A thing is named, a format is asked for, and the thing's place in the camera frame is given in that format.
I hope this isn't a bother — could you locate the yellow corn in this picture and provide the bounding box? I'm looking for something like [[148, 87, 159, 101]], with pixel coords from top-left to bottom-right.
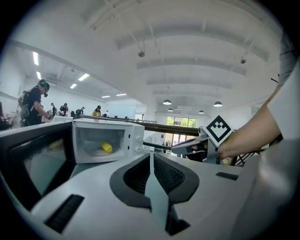
[[101, 141, 113, 153]]

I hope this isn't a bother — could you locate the white microwave with black door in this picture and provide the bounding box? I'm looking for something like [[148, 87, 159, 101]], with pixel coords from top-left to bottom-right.
[[0, 118, 145, 211]]

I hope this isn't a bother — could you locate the person's right forearm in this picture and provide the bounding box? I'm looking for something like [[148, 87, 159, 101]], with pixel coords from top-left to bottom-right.
[[217, 99, 283, 160]]

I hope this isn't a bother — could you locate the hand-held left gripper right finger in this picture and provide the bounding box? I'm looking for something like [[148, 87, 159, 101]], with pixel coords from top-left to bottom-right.
[[153, 153, 257, 240]]

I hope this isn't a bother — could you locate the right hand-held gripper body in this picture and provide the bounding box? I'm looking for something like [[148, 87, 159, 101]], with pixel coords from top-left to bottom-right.
[[198, 114, 235, 165]]

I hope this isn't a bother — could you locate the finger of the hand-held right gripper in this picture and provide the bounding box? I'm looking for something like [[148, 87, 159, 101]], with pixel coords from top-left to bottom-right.
[[170, 137, 209, 155]]

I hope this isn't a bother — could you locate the person's white shirt sleeve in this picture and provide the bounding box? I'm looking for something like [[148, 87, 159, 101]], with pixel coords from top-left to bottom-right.
[[267, 63, 300, 142]]

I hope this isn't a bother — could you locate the window with green view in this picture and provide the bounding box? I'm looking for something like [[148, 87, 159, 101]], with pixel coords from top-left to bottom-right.
[[166, 116, 197, 128]]

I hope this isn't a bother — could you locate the dark long railing bar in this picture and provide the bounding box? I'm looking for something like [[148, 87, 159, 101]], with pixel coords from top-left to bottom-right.
[[79, 114, 200, 137]]

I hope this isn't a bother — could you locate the dark office chair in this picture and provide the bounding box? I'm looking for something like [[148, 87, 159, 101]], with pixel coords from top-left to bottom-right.
[[0, 101, 13, 131]]

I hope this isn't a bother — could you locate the group of ceiling light panels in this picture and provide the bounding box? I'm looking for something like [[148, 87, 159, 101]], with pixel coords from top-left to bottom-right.
[[32, 51, 128, 98]]

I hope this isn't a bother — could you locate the glass microwave turntable plate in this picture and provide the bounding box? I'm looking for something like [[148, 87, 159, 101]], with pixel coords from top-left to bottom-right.
[[87, 147, 119, 158]]

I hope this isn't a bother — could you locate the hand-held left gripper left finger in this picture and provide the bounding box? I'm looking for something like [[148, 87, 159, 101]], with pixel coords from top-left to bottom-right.
[[30, 153, 169, 240]]

